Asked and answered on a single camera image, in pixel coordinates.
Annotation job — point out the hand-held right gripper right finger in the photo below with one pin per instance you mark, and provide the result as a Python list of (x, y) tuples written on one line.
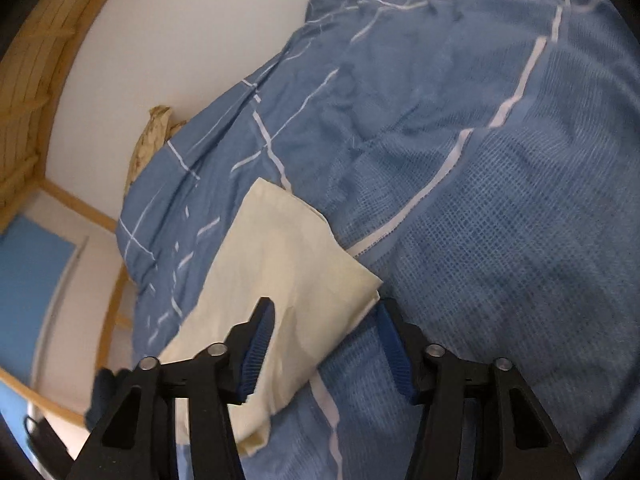
[(395, 350)]

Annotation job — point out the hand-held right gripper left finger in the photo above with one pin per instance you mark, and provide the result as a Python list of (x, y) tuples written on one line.
[(257, 345)]

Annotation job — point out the cream pants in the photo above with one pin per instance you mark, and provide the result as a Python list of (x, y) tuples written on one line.
[(290, 280)]

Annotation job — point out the dark blue cloth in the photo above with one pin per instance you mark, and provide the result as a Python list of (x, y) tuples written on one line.
[(102, 392)]

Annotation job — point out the blue checked blanket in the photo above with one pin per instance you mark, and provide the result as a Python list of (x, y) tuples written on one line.
[(450, 160)]

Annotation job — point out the beige patterned pillow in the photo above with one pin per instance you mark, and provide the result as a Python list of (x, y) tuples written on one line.
[(147, 140)]

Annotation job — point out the wooden bed frame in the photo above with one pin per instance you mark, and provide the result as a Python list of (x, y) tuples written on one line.
[(35, 85)]

